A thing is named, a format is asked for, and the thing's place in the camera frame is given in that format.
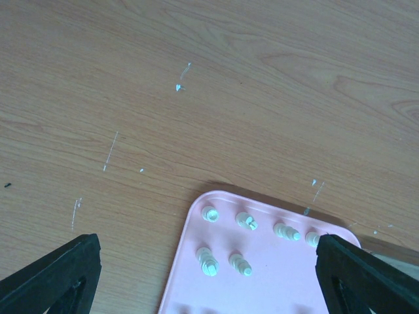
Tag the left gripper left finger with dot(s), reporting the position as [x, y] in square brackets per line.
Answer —
[62, 281]

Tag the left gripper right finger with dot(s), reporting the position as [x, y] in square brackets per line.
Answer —
[354, 281]

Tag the white bishop piece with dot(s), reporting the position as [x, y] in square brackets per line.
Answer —
[286, 232]
[240, 264]

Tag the white king piece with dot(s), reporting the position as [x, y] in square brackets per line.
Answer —
[312, 239]

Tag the white queen piece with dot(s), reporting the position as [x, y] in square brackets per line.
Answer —
[208, 264]

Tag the pink plastic tray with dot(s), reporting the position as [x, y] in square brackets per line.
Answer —
[284, 277]

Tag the white knight piece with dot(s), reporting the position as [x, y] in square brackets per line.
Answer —
[247, 221]

